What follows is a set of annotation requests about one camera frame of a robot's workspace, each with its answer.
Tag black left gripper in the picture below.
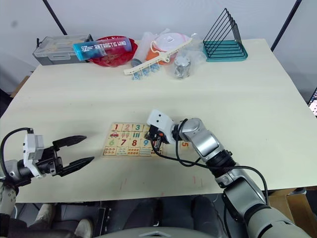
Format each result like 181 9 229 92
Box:
36 135 95 178

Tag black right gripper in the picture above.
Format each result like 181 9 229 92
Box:
144 125 166 153

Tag wooden number puzzle board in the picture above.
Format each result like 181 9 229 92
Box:
102 121 165 158

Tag white shoe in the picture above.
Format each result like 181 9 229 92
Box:
34 203 56 227
73 218 95 238

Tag silver metal parts in bag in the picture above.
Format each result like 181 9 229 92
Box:
173 56 192 80

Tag orange plastic bowl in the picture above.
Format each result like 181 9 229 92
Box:
146 46 172 66

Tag white clip hanger rack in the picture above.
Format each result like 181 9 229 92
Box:
123 37 194 81

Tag red plastic bowl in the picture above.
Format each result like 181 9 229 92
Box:
88 35 139 68

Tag grey robot torso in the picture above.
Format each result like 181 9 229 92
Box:
93 224 225 238

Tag clear plastic cup stack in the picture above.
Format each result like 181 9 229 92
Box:
137 31 159 63

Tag clear plastic bag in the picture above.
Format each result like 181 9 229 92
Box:
165 33 207 81

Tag grey plastic tool case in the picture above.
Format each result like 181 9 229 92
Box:
32 34 94 66

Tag blue red printed bottle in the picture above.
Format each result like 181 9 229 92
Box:
72 37 134 61

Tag black stand pole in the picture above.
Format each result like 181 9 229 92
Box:
271 0 307 53
41 0 68 36

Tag brown cardboard box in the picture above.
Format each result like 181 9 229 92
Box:
268 187 317 235

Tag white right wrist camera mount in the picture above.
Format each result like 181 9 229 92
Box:
146 108 176 145

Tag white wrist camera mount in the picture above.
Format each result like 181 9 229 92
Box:
22 132 46 179
146 108 176 145

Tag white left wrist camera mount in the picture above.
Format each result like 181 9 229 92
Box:
22 132 46 179

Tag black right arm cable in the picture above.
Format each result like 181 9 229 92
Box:
151 118 270 207

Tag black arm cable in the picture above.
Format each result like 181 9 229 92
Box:
0 127 34 179
151 118 270 207

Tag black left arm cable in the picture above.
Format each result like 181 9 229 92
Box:
0 127 34 179

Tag black wire teal file rack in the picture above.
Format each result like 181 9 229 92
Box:
202 7 249 63

